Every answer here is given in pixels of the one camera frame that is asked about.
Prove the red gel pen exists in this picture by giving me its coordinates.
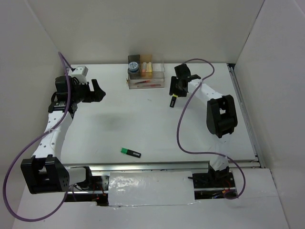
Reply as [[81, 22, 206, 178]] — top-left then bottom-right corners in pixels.
[[137, 83, 163, 89]]

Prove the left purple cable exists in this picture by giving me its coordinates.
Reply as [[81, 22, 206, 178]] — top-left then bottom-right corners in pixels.
[[2, 51, 77, 221]]

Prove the clear red pen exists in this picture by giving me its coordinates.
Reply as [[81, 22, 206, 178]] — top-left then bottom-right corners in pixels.
[[134, 80, 151, 85]]

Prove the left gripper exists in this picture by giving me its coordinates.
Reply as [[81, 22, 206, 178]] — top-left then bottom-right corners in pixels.
[[71, 79, 106, 104]]

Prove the orange grey highlighter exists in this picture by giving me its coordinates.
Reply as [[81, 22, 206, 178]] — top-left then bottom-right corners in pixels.
[[142, 62, 147, 73]]

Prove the aluminium frame rail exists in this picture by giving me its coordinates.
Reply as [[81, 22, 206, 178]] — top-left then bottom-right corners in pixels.
[[59, 63, 266, 174]]

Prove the purple cable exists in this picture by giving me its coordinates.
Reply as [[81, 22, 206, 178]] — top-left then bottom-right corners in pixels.
[[2, 51, 77, 221], [176, 57, 246, 199]]

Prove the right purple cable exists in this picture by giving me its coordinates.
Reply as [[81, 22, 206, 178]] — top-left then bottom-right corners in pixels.
[[176, 57, 246, 199]]

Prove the green black highlighter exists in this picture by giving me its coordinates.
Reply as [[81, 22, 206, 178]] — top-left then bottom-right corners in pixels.
[[121, 148, 141, 158]]

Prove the clear plastic organizer tray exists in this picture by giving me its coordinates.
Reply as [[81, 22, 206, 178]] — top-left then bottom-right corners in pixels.
[[126, 53, 165, 89]]

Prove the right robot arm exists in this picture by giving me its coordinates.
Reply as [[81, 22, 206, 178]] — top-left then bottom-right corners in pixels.
[[169, 63, 238, 187]]

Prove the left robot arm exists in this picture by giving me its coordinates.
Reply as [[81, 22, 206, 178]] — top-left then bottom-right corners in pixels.
[[20, 76, 106, 194]]

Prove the tan compartment box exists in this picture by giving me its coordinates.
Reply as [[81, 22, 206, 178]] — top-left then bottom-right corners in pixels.
[[140, 54, 153, 79]]

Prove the dark grey compartment box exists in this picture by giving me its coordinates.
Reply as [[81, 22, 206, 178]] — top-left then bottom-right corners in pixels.
[[128, 55, 141, 80]]

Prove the white cover panel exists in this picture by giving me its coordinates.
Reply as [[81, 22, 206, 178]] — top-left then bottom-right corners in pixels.
[[108, 171, 195, 207]]

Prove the blue tape roll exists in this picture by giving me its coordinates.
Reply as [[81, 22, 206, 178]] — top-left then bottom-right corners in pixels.
[[128, 61, 140, 74]]

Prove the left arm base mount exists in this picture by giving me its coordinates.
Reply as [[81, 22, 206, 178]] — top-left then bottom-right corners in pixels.
[[66, 166, 109, 207]]

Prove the yellow black highlighter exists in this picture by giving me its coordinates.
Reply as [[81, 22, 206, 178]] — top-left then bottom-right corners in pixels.
[[170, 94, 178, 108]]

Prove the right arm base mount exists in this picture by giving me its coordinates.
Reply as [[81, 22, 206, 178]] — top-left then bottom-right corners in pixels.
[[188, 166, 237, 200]]

